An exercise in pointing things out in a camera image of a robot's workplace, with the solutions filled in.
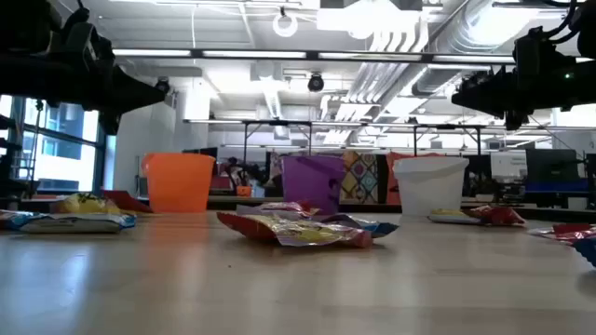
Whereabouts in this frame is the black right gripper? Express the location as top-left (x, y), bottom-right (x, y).
top-left (451, 60), bottom-right (578, 131)

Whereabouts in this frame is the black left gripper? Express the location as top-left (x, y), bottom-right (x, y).
top-left (60, 51), bottom-right (167, 136)

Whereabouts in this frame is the black tripod stand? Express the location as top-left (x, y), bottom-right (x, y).
top-left (28, 98), bottom-right (47, 196)

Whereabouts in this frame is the large dark-framed window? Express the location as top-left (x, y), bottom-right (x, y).
top-left (0, 94), bottom-right (111, 196)

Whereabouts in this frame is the orange plastic bucket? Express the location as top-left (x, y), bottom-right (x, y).
top-left (142, 152), bottom-right (217, 214)

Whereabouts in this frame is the black computer monitor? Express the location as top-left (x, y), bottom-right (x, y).
top-left (524, 148), bottom-right (582, 183)

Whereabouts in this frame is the white plastic bucket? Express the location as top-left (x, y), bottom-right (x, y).
top-left (392, 155), bottom-right (470, 218)

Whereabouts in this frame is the silver flat snack packet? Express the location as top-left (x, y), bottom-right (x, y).
top-left (427, 208), bottom-right (485, 225)

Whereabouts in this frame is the orange fabric panel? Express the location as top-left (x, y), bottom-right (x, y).
top-left (385, 152), bottom-right (402, 206)

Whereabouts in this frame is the colourful patterned cloth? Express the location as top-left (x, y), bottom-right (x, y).
top-left (339, 152), bottom-right (381, 205)

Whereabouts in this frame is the purple plastic bucket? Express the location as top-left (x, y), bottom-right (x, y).
top-left (281, 154), bottom-right (346, 216)

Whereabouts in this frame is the black metal frame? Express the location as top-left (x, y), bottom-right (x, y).
top-left (241, 119), bottom-right (314, 157)
top-left (413, 123), bottom-right (488, 157)

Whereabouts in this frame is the silver ventilation duct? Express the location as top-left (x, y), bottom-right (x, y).
top-left (412, 0), bottom-right (518, 97)

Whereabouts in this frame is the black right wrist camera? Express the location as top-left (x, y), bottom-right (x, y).
top-left (513, 26), bottom-right (555, 66)

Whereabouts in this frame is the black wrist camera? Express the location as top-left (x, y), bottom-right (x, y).
top-left (513, 26), bottom-right (555, 66)
top-left (62, 7), bottom-right (116, 64)

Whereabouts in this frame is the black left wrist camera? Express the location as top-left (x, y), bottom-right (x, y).
top-left (62, 7), bottom-right (116, 64)

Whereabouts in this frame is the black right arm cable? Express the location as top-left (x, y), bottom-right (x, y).
top-left (535, 0), bottom-right (589, 46)

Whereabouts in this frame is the black overhead light rail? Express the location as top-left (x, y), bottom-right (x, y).
top-left (111, 47), bottom-right (518, 65)

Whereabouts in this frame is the white ring light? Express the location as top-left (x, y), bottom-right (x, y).
top-left (272, 11), bottom-right (299, 38)

